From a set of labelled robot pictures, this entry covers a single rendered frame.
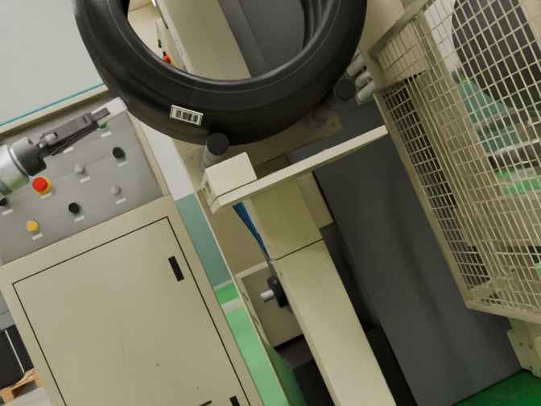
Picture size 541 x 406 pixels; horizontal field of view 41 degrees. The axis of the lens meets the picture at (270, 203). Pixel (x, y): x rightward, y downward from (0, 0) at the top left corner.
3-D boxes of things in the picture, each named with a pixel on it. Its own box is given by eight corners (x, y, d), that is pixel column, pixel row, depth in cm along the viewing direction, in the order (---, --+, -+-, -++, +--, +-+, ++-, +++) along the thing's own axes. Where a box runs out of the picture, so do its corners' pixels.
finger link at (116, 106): (90, 113, 145) (89, 113, 145) (120, 96, 146) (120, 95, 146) (97, 126, 145) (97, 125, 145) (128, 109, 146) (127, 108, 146)
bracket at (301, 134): (196, 192, 176) (179, 155, 176) (340, 130, 181) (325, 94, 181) (196, 192, 172) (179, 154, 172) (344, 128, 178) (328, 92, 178)
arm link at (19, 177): (-11, 159, 147) (14, 144, 148) (11, 197, 147) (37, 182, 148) (-24, 154, 138) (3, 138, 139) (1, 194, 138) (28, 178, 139)
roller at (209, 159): (198, 167, 174) (206, 151, 174) (214, 176, 174) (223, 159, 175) (202, 148, 139) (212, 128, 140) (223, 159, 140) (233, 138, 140)
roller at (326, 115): (301, 122, 178) (311, 107, 178) (316, 132, 178) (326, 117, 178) (330, 93, 143) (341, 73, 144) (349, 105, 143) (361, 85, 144)
